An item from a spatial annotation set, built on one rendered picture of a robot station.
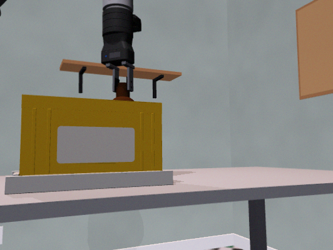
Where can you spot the brown bottle with red label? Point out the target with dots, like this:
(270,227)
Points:
(121,93)

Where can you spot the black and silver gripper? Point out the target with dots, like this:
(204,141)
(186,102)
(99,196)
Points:
(119,24)

